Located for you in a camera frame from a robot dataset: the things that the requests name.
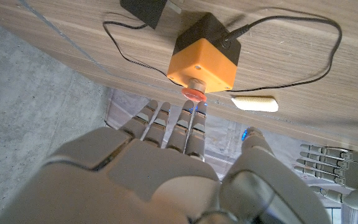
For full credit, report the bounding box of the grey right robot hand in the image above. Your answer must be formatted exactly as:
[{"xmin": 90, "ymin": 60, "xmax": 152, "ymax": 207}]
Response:
[{"xmin": 0, "ymin": 99, "xmax": 332, "ymax": 224}]

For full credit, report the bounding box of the orange box with red button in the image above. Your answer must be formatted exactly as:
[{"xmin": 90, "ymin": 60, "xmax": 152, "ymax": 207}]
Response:
[{"xmin": 166, "ymin": 12, "xmax": 242, "ymax": 103}]

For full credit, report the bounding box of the black power adapter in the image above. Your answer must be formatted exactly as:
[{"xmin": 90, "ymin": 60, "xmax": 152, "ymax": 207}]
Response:
[{"xmin": 119, "ymin": 0, "xmax": 183, "ymax": 30}]

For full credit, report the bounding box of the yellow sponge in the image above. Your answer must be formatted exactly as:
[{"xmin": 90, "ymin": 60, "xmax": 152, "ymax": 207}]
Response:
[{"xmin": 230, "ymin": 95, "xmax": 279, "ymax": 113}]

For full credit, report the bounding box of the thin black adapter cable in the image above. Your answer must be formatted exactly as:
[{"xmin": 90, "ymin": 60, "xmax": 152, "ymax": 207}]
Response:
[{"xmin": 102, "ymin": 6, "xmax": 343, "ymax": 93}]

